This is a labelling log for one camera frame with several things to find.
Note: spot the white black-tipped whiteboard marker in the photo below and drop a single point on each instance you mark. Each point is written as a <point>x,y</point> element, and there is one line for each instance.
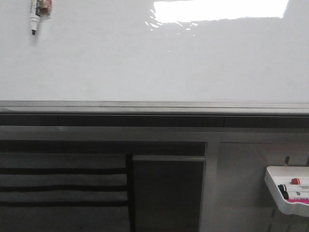
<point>39,8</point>

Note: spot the large white whiteboard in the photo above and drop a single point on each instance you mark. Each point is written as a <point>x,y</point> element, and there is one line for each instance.
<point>248,57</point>

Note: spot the dark grey cabinet door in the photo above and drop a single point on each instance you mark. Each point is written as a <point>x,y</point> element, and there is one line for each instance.
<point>168,191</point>

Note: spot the grey slatted drawer unit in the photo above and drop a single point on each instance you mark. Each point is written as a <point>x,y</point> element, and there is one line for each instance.
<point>65,193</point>

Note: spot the black-capped marker upper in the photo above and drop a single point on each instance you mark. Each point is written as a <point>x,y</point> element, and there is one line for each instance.
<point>300,188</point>

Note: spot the black-capped marker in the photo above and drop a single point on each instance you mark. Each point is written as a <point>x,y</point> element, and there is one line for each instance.
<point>295,195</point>
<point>300,188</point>

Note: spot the black-capped marker lower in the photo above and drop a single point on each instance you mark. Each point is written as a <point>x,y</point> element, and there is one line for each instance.
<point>295,195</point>

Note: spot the red-capped marker in tray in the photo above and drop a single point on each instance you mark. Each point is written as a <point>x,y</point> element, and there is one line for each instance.
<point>300,181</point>

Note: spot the white plastic marker tray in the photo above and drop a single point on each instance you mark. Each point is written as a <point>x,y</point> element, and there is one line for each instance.
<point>276,175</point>

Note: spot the pink eraser in tray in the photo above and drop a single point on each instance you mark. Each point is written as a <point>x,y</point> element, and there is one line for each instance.
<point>298,201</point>

